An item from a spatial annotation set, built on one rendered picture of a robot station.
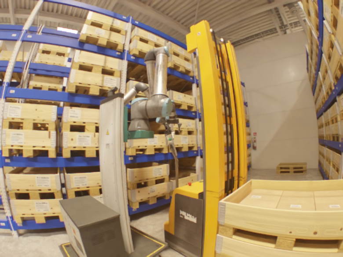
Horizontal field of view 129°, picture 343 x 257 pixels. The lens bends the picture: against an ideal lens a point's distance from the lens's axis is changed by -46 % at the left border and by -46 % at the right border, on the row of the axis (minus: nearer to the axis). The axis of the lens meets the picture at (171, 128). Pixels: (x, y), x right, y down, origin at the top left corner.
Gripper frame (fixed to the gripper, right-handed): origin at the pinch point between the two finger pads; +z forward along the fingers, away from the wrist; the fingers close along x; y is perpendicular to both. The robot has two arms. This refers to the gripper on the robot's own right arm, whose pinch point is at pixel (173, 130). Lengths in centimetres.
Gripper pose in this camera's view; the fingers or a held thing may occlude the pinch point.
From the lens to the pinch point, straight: 173.9
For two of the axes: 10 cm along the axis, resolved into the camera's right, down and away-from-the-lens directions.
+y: -4.6, 3.4, -8.2
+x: 8.8, 0.4, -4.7
